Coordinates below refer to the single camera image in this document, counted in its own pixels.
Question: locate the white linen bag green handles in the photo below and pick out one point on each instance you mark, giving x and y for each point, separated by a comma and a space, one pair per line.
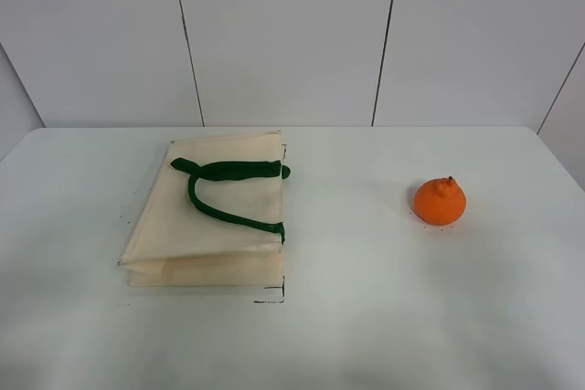
214, 216

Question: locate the orange fruit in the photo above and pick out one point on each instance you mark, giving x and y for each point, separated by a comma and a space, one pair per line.
440, 202

